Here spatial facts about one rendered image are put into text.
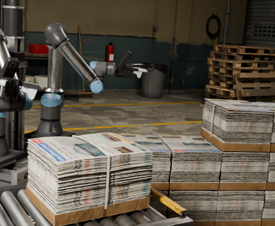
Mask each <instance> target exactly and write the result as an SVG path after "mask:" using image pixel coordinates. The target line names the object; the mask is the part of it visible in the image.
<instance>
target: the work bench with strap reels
mask: <svg viewBox="0 0 275 226"><path fill-rule="evenodd" d="M28 47H29V51H28V52H24V59H37V60H48V47H47V46H46V44H42V43H39V44H29V46H28ZM64 58H65V57H64V56H63V62H62V85H61V88H62V89H63V76H64ZM26 82H29V83H33V84H37V85H40V86H41V87H42V88H43V90H37V91H45V89H47V76H46V75H37V76H34V77H33V76H28V75H26Z"/></svg>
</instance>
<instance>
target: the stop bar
mask: <svg viewBox="0 0 275 226"><path fill-rule="evenodd" d="M149 194H150V195H151V196H153V197H154V198H156V199H157V200H159V201H160V202H162V203H163V204H164V205H166V206H167V207H169V208H170V209H172V210H173V211H175V212H176V213H177V214H179V215H181V216H184V215H187V210H186V209H185V208H183V207H181V206H180V205H179V204H177V203H176V202H174V201H173V200H171V199H169V198H168V197H166V196H165V195H163V194H162V193H160V192H159V191H157V190H156V189H154V188H153V187H150V193H149Z"/></svg>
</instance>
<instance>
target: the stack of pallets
mask: <svg viewBox="0 0 275 226"><path fill-rule="evenodd" d="M222 47H224V50H222ZM270 50H272V51H274V54H270ZM210 53H211V55H210V57H208V58H207V59H208V61H207V64H208V65H209V70H208V71H209V76H208V78H209V81H210V83H209V85H206V90H205V98H206V99H221V100H237V99H238V98H237V97H236V81H235V77H234V74H237V73H250V71H251V73H262V72H263V70H266V71H268V72H267V73H275V69H272V68H273V64H274V62H275V48H263V47H252V46H237V45H222V44H214V50H213V51H210ZM218 54H221V57H218ZM251 57H252V59H251ZM264 57H269V61H265V60H264ZM215 61H219V64H216V63H215ZM232 63H233V64H232ZM247 63H250V65H247ZM261 63H264V64H266V65H265V67H260V64H261ZM216 68H220V70H216ZM216 75H219V77H216ZM217 82H221V83H217ZM213 88H215V89H217V90H213ZM213 95H214V96H213Z"/></svg>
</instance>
